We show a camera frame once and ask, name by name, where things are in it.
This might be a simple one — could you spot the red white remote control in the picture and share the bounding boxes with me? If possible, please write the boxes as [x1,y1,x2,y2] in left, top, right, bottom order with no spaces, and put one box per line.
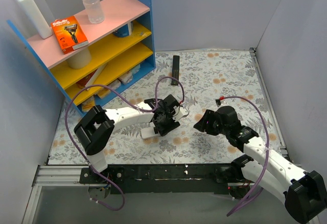
[141,127,160,140]

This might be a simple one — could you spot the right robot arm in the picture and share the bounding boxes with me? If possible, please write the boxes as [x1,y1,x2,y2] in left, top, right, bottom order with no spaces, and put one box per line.
[194,106,326,223]

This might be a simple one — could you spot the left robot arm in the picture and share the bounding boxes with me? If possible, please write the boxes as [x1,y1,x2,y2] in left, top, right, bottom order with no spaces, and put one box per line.
[74,94,189,183]

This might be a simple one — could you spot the white packets on shelf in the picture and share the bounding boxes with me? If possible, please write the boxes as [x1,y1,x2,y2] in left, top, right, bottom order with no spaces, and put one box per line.
[97,64,141,99]

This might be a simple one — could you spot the long black box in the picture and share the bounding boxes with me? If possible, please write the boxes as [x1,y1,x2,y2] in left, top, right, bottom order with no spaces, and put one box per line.
[171,55,180,86]

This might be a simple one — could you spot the yellow packet on shelf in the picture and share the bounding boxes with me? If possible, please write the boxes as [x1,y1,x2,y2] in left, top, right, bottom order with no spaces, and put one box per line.
[81,96,96,112]

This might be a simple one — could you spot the red white book box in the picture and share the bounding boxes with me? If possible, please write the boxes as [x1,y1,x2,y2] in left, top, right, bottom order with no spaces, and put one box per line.
[76,64,107,89]

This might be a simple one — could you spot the blue shelf unit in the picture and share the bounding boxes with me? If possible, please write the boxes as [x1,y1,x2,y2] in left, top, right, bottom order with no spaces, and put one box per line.
[7,0,155,114]

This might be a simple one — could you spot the cream cylinder container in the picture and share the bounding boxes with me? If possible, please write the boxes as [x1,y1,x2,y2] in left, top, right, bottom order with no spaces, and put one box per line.
[66,48,92,69]

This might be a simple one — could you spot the orange razor box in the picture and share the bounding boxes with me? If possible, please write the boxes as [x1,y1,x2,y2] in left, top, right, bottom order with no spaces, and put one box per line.
[51,16,89,54]

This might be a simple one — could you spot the white bottle black cap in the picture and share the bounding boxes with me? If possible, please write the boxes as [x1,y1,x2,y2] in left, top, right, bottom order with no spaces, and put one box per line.
[16,0,53,39]

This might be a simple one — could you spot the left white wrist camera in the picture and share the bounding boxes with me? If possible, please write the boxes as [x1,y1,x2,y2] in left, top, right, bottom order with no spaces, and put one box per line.
[173,106,189,121]

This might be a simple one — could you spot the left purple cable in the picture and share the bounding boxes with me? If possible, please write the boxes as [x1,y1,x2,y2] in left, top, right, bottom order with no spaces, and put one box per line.
[64,76,185,211]

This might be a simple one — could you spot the purple cable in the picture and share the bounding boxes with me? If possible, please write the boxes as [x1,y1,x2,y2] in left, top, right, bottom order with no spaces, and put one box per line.
[64,76,185,211]
[219,95,270,217]

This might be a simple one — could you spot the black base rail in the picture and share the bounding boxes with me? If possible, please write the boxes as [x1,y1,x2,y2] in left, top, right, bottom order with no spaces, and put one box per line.
[33,162,307,194]

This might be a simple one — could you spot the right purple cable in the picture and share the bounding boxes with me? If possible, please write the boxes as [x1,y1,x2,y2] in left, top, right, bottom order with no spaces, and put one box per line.
[219,95,270,217]

